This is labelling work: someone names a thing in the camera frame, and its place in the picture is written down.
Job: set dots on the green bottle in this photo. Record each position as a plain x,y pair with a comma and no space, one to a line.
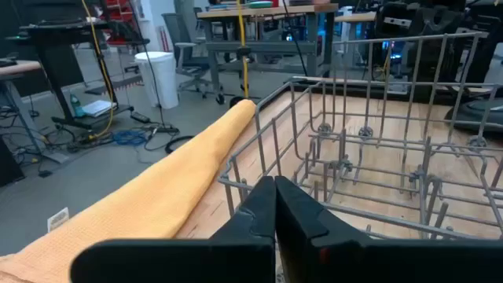
76,108

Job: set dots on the wooden workbench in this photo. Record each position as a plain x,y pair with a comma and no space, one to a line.
271,11

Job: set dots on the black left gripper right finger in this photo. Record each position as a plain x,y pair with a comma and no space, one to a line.
314,251

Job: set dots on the black standing desk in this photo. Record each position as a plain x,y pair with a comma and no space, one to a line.
59,63

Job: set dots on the wood-top side desk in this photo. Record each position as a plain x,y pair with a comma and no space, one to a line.
15,68

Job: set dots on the black power adapter brick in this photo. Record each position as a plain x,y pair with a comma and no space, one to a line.
140,117

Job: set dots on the white trash bin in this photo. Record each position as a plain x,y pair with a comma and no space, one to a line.
159,78

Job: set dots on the red storage bins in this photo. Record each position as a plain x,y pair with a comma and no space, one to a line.
120,15

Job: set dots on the black metal table frame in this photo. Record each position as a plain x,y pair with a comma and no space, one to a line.
353,93

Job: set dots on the orange-yellow towel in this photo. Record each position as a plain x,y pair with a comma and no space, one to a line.
157,196

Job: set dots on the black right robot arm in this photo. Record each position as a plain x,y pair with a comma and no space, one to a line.
428,23

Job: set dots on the black round floor puck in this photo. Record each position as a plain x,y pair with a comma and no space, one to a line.
235,102

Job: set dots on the black plate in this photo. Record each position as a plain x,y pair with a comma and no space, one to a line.
479,116

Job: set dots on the black power strip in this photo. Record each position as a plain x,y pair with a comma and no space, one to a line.
165,129

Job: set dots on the white papers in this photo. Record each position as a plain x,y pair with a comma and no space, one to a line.
98,108

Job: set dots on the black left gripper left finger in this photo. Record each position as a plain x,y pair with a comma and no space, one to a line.
243,251

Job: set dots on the grey office chair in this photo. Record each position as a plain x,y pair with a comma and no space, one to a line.
173,31

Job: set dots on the white floor label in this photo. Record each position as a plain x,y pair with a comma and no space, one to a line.
58,219

